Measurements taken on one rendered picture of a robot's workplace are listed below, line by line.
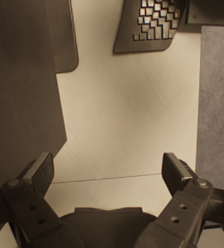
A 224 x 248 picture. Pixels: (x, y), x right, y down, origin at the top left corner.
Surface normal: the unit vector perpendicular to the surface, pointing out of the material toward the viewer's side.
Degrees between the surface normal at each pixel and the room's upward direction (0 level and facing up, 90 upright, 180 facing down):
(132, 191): 0
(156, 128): 0
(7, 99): 86
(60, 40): 0
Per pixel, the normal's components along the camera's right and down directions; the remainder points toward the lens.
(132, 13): 0.11, 0.29
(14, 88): 0.99, -0.07
